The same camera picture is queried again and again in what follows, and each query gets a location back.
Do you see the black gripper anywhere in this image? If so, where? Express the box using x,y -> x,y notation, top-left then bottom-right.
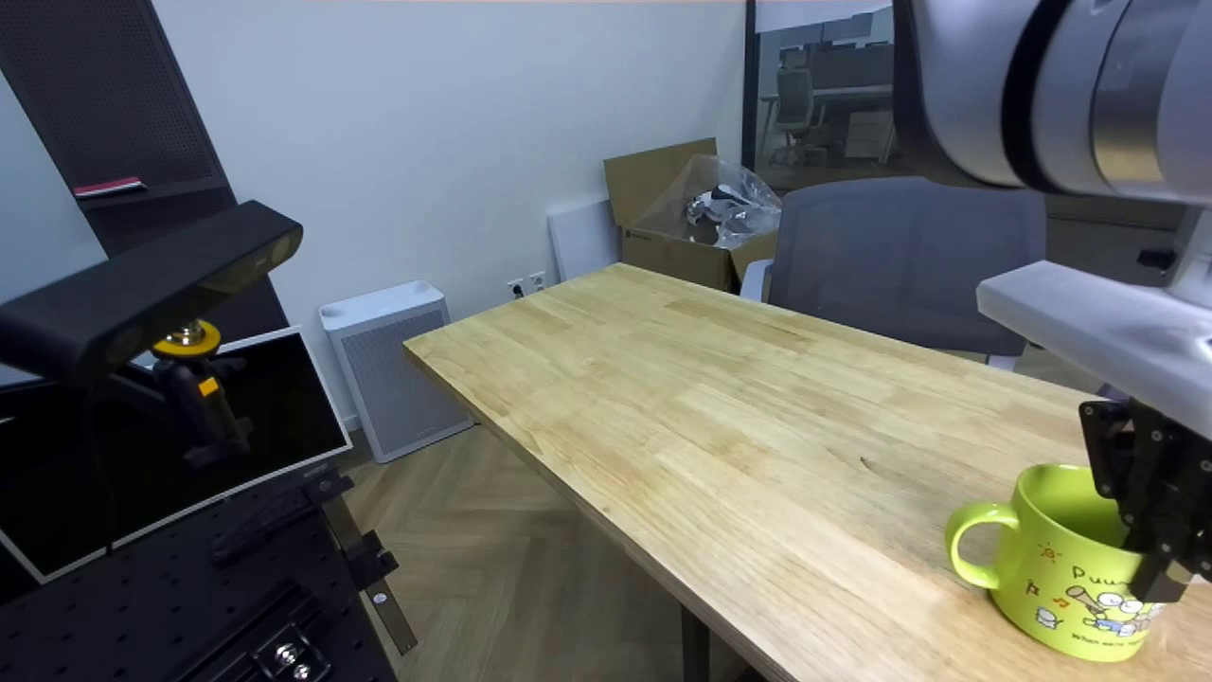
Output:
1077,396 -> 1212,606

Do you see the green mug with cartoon print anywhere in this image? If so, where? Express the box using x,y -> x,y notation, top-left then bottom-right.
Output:
943,459 -> 1167,668

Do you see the white wrist mounting plate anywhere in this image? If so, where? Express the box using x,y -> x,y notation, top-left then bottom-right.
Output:
975,259 -> 1212,442

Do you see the gray office chair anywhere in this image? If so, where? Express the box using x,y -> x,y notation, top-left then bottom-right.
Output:
740,169 -> 1053,373

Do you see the black table leg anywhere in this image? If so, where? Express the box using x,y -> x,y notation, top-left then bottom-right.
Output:
675,604 -> 716,682

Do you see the clear plastic bag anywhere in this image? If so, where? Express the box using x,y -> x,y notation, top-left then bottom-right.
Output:
679,159 -> 788,255

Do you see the brown cardboard box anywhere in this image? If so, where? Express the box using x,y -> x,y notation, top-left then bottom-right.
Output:
598,132 -> 788,298

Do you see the white gray air purifier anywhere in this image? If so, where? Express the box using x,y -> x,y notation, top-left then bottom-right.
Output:
314,277 -> 481,466

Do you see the silver knob plate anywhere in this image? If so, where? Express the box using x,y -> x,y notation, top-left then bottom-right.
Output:
246,627 -> 337,682

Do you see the black equipment with monitor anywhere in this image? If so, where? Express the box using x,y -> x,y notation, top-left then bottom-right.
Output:
0,324 -> 355,589

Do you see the perforated black breadboard table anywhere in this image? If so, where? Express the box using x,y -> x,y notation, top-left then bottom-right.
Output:
0,461 -> 408,682

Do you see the red item on shelf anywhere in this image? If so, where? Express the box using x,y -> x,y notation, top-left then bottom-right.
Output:
67,169 -> 150,204

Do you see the black tall shelf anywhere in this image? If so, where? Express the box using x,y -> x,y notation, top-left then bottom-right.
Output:
0,0 -> 294,348

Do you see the white wall outlet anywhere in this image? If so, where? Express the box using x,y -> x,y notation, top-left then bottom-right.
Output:
505,264 -> 554,305

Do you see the gray metal bracket strip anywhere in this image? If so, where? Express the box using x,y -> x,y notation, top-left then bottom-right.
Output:
319,493 -> 423,660

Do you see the yellow knob camera mount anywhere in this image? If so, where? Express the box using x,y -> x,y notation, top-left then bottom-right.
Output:
125,316 -> 256,474

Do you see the black stereo bar camera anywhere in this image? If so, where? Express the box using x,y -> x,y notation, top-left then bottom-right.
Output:
0,196 -> 307,390

